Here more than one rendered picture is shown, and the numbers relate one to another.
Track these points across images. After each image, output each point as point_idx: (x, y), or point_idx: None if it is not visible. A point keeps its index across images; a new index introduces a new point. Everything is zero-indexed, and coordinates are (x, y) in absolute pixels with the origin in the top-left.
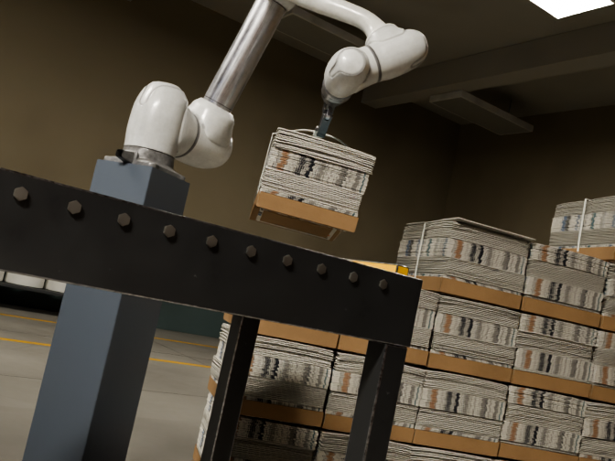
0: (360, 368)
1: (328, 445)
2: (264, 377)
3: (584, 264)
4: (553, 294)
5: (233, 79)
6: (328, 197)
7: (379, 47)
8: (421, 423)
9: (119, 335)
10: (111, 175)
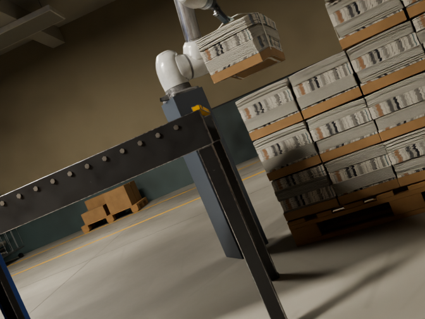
0: (322, 121)
1: (331, 169)
2: (276, 155)
3: None
4: None
5: (186, 24)
6: (238, 54)
7: None
8: (381, 127)
9: None
10: (167, 109)
